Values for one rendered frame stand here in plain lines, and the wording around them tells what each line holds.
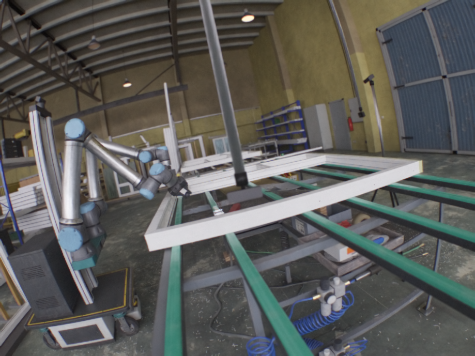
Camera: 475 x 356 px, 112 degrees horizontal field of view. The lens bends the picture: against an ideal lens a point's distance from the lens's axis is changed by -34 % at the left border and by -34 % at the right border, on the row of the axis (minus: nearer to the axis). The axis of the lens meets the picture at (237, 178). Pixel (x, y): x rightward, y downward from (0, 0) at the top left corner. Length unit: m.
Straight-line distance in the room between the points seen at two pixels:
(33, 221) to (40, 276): 4.07
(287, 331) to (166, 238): 0.65
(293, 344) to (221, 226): 0.63
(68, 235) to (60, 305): 0.68
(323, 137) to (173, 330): 10.70
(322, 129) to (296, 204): 10.02
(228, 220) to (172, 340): 0.57
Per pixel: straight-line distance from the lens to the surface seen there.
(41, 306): 2.03
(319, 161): 2.24
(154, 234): 0.98
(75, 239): 1.44
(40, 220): 5.77
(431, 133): 7.49
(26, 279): 1.96
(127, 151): 1.93
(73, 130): 1.43
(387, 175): 1.32
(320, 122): 10.97
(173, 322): 0.58
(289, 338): 0.47
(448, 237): 0.83
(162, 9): 12.76
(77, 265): 1.68
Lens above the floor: 1.22
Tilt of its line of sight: 9 degrees down
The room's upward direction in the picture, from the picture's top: 12 degrees counter-clockwise
